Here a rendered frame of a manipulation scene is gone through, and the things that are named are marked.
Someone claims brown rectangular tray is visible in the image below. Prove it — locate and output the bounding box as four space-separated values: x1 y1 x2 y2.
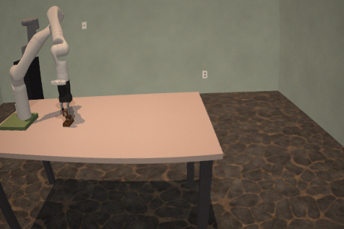
63 119 74 127

